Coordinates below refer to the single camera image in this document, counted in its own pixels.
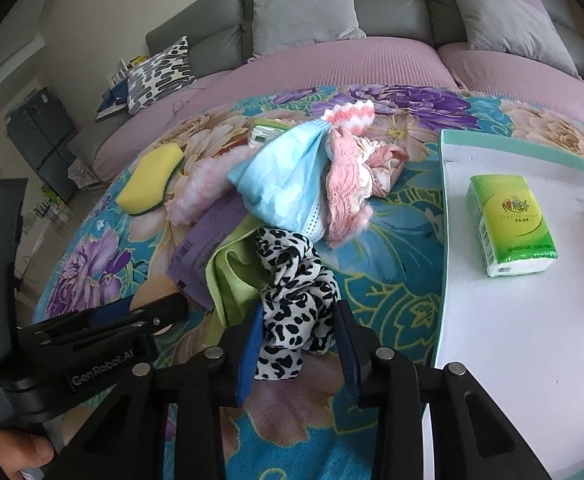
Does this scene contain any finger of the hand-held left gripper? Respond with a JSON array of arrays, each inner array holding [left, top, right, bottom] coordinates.
[[42, 291, 189, 356], [32, 296, 138, 341]]

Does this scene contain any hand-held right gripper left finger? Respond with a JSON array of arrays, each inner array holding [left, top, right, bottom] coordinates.
[[39, 305, 265, 480]]

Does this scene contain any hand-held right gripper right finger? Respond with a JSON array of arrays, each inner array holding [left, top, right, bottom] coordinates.
[[333, 301, 555, 480]]

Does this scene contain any purple packet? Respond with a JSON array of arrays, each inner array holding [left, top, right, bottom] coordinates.
[[169, 192, 253, 311]]

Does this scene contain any leopard print cloth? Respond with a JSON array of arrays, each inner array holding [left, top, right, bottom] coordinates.
[[252, 227, 343, 381]]

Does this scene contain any lime green cloth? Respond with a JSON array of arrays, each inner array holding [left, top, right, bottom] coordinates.
[[204, 227, 267, 346]]

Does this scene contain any yellow sponge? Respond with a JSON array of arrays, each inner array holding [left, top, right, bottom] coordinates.
[[116, 142, 185, 217]]

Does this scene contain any white box with green edge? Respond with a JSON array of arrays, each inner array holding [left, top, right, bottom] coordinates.
[[432, 129, 584, 480]]

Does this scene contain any person's left hand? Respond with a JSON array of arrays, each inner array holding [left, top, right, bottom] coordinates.
[[0, 430, 55, 480]]

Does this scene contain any floral printed blanket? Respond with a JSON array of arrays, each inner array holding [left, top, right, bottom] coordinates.
[[31, 85, 584, 480]]

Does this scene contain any dark cabinet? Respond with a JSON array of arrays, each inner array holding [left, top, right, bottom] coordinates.
[[6, 87, 80, 201]]

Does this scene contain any pink lace cloth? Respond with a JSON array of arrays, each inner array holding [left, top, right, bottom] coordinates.
[[324, 125, 375, 247]]

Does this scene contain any blue face mask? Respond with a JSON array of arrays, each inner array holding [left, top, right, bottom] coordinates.
[[227, 119, 333, 241]]

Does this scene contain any cream floral cloth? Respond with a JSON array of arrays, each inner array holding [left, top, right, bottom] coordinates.
[[359, 139, 409, 198]]

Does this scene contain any small green tissue pack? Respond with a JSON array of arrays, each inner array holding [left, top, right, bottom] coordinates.
[[248, 120, 293, 148]]

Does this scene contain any blue cushion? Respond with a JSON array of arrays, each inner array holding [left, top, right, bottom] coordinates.
[[95, 82, 133, 123]]

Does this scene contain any large green tissue pack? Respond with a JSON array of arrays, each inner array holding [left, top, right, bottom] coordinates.
[[466, 174, 558, 279]]

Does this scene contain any black and white patterned pillow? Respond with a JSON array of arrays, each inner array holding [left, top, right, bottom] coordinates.
[[126, 36, 197, 115]]

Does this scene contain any pink and white crocheted cloth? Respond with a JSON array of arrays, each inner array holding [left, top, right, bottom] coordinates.
[[322, 100, 377, 136]]

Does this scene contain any stack of books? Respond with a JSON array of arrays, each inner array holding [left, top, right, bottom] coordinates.
[[107, 54, 150, 88]]

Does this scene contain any grey sofa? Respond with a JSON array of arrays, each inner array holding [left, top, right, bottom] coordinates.
[[67, 0, 584, 171]]

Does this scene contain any grey and pink pillow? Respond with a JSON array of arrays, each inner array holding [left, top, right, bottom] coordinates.
[[442, 0, 584, 81]]

